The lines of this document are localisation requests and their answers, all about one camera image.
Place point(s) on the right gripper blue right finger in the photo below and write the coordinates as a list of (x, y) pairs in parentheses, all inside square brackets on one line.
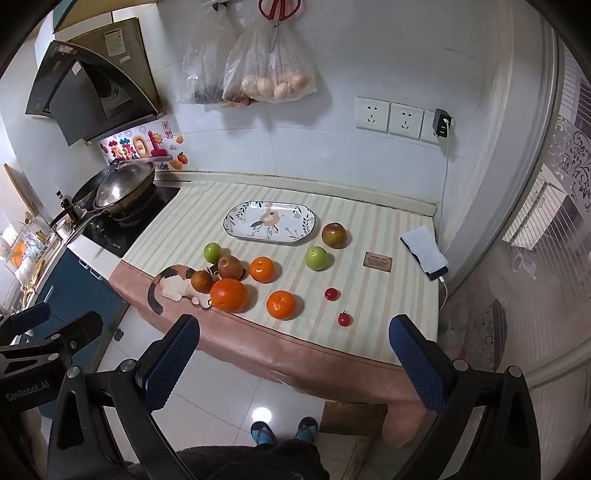
[(422, 359)]

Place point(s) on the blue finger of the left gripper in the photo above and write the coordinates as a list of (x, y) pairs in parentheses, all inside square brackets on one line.
[(30, 318)]

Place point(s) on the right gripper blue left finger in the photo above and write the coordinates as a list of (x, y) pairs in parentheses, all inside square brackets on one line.
[(161, 365)]

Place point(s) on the large orange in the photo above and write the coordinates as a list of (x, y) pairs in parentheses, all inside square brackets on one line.
[(229, 295)]

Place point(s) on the red cherry tomato with stem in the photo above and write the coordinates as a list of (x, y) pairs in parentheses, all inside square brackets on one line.
[(344, 319)]

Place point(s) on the green apple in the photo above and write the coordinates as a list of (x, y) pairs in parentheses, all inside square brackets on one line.
[(316, 258), (212, 252)]

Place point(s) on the small orange front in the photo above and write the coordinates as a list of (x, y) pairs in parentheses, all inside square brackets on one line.
[(281, 305)]

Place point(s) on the small orange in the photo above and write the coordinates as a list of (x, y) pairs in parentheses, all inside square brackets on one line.
[(262, 269), (281, 305)]

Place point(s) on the blue kitchen cabinet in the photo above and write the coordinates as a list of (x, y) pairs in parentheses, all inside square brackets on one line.
[(72, 289)]

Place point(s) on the dark sauce bottle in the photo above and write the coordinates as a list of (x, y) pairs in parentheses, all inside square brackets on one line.
[(67, 207)]

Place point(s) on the left blue slipper foot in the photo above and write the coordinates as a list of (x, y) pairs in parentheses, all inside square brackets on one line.
[(262, 434)]

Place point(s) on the blue slipper foot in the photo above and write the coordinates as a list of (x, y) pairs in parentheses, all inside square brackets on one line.
[(307, 430), (262, 434)]

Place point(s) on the black induction cooktop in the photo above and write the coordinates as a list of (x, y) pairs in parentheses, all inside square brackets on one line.
[(117, 232)]

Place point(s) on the black frying pan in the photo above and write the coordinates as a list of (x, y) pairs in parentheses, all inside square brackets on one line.
[(83, 199)]

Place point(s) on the right blue slipper foot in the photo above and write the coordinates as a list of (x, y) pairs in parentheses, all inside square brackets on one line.
[(307, 430)]

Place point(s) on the striped tablecloth with cat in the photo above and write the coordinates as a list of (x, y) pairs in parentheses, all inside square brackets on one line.
[(376, 276)]

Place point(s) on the steel wok with lid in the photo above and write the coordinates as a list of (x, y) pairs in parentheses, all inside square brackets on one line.
[(120, 188)]

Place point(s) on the oval floral ceramic plate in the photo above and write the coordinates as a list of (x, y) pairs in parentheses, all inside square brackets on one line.
[(270, 222)]

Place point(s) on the black range hood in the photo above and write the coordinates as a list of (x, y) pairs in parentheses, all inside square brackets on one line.
[(90, 94)]

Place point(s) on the black charger plug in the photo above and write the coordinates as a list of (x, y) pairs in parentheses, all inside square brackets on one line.
[(442, 123)]

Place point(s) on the clear plastic bag dark contents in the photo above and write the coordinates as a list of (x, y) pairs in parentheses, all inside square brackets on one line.
[(203, 65)]

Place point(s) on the plastic bag of eggs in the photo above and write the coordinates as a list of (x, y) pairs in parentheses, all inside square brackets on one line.
[(268, 64)]

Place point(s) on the colourful wall stickers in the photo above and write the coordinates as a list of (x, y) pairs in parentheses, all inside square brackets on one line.
[(158, 141)]

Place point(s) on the white wall socket middle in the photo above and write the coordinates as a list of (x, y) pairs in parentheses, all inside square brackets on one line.
[(405, 121)]

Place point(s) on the white wall socket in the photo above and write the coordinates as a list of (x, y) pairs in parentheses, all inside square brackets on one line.
[(372, 114), (405, 121)]

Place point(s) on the white wall socket left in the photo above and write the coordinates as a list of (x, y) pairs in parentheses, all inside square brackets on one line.
[(372, 114)]

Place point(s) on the red handled scissors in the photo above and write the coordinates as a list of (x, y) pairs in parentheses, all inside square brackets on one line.
[(279, 10)]

